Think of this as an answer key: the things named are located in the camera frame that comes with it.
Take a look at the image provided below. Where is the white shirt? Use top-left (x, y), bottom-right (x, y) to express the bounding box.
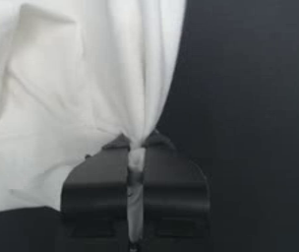
top-left (0, 0), bottom-right (187, 244)

